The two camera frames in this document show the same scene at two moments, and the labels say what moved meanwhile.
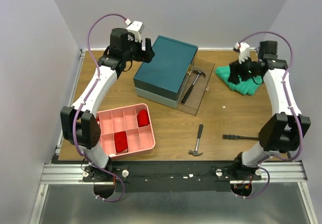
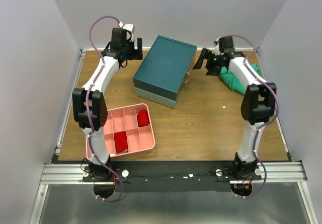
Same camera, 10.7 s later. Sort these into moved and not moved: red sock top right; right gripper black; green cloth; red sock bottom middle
Moved: right gripper black
Not moved: red sock bottom middle; red sock top right; green cloth
